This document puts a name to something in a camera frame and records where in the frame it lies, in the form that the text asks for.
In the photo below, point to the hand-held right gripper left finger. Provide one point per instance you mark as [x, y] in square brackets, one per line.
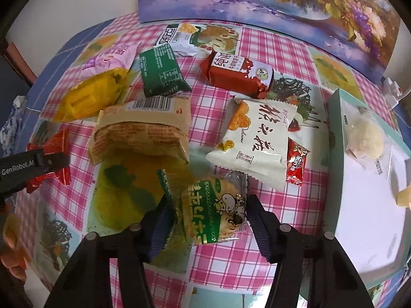
[160, 227]

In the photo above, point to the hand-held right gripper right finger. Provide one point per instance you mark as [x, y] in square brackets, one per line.
[257, 224]

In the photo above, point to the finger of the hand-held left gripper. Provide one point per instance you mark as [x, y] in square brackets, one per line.
[51, 160]

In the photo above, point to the small red candy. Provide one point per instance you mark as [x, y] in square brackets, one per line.
[297, 163]
[54, 141]

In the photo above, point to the green white rice cracker packet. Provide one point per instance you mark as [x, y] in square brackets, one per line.
[208, 208]

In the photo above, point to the yellow snack packet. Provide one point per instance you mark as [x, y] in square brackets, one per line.
[90, 94]

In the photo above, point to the white crisps packet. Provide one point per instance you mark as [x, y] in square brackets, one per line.
[257, 138]

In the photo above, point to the brown bread packet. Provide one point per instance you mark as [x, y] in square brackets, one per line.
[138, 131]

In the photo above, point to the teal rimmed white box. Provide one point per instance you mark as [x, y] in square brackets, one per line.
[362, 199]

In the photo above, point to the person's left hand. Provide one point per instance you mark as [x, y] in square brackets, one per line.
[12, 240]

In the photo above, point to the blue white patterned wrapper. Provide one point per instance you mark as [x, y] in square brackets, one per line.
[11, 122]

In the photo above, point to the brown wooden board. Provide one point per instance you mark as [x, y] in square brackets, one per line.
[16, 64]

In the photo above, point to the blue cloth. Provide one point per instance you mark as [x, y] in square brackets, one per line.
[54, 54]

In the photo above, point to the pink snack packet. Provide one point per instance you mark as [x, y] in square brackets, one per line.
[110, 54]

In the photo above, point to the clear wrapped pale bun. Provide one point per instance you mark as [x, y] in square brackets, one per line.
[366, 138]

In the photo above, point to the dark green snack packet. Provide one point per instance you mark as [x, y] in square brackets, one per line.
[160, 70]

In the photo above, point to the orange jelly cup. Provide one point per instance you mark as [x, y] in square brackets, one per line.
[405, 197]

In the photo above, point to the dark red snack packet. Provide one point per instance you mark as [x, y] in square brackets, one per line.
[237, 73]

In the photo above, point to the white and green snack packet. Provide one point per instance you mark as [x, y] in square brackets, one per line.
[178, 38]

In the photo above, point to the flower painting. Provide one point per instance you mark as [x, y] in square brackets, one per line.
[257, 3]

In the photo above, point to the white switch socket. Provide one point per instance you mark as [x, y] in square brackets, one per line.
[392, 91]

